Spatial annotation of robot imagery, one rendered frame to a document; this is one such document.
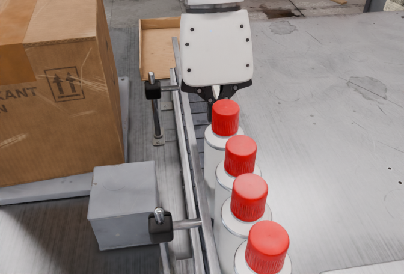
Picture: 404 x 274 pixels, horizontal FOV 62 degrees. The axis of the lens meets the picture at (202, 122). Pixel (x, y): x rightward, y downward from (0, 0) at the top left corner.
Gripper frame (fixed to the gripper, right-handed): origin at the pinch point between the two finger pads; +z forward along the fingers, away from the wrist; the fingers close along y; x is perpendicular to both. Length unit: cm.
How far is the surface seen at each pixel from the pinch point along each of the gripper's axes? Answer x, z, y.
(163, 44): 57, -3, -6
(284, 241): -27.4, 1.4, 0.5
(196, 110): 19.7, 5.9, -1.2
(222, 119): -12.0, -3.6, -1.4
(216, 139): -10.8, -0.6, -2.0
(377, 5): 168, -3, 136
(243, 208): -22.8, 1.3, -1.7
